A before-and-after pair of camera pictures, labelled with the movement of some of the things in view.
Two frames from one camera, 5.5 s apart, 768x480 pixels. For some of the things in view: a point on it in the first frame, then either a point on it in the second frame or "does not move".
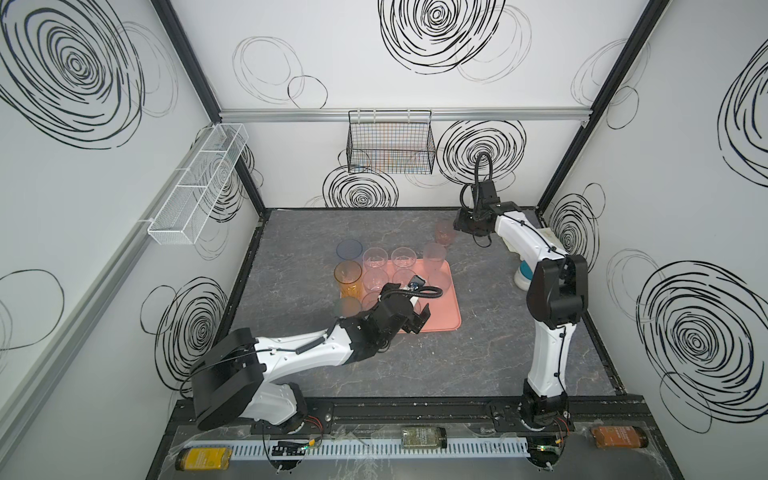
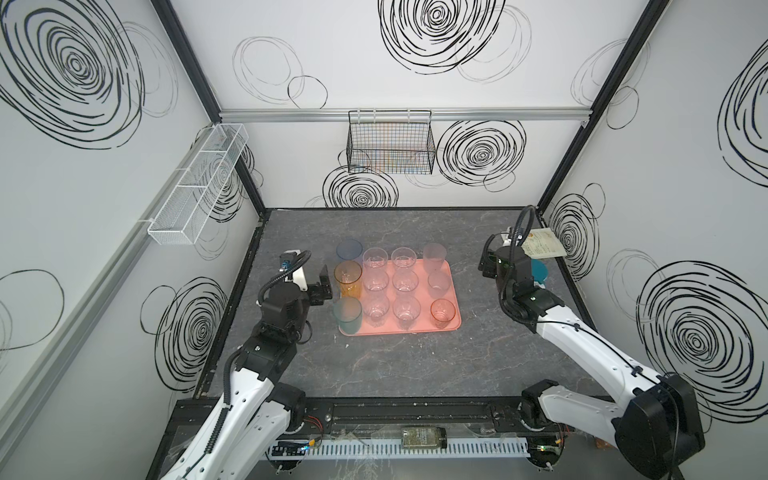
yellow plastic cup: (348, 275) does not move
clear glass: (403, 257) does not move
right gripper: (484, 193) → (490, 261)
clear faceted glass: (375, 258) does not move
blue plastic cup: (349, 249) does not move
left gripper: (411, 313) → (324, 285)
